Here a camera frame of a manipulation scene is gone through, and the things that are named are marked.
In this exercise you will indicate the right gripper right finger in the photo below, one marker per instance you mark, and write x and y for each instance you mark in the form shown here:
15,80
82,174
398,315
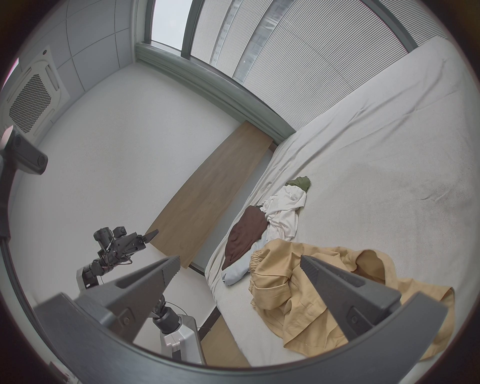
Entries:
348,296

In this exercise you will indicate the tan shorts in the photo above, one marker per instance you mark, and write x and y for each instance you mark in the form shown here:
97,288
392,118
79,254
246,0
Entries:
285,300

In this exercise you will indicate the brown garment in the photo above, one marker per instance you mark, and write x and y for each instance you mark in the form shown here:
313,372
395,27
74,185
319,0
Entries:
243,236

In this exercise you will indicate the window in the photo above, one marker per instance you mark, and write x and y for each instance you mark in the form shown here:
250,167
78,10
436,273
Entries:
300,56

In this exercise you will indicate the green garment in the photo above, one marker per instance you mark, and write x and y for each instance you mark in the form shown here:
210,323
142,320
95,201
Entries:
300,182

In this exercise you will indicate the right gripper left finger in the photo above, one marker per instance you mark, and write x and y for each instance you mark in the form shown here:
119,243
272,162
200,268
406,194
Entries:
138,296

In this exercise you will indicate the pale blue garment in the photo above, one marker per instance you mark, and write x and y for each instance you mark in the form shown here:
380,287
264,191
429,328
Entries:
234,275

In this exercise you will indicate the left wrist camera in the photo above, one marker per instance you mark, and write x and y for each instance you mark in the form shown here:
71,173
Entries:
119,231

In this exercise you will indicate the white ceiling air conditioner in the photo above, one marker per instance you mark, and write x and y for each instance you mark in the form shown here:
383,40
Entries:
33,97

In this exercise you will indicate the bed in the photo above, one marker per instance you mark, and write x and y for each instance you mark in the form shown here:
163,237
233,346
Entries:
375,168

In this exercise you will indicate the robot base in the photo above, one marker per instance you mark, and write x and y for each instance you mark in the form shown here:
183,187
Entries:
180,339

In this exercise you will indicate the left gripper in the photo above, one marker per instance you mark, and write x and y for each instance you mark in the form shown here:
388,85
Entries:
129,244

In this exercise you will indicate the white garment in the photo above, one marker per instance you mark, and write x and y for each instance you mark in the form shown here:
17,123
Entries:
288,213

